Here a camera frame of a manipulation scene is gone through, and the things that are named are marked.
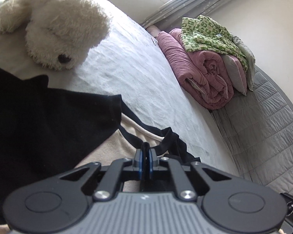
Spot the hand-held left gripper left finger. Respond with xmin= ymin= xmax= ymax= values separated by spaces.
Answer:
xmin=57 ymin=143 xmax=146 ymax=201

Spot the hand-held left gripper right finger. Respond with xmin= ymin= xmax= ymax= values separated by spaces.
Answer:
xmin=145 ymin=144 xmax=235 ymax=200

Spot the beige sweatshirt with black sleeves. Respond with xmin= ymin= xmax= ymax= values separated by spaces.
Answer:
xmin=0 ymin=65 xmax=201 ymax=234

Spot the grey quilted headboard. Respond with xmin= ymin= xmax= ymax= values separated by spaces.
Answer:
xmin=211 ymin=65 xmax=293 ymax=198

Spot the folded pink quilt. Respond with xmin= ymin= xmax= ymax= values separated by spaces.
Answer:
xmin=157 ymin=28 xmax=235 ymax=110

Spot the pink cushion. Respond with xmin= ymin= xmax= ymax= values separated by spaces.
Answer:
xmin=146 ymin=26 xmax=167 ymax=38

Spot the green patterned blanket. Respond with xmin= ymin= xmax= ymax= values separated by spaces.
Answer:
xmin=181 ymin=15 xmax=249 ymax=72

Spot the light grey pillow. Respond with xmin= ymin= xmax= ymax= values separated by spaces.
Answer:
xmin=231 ymin=35 xmax=256 ymax=92

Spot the grey patterned curtain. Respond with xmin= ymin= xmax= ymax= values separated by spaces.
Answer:
xmin=140 ymin=0 xmax=255 ymax=30

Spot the white plush dog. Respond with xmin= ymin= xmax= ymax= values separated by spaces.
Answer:
xmin=0 ymin=0 xmax=113 ymax=72

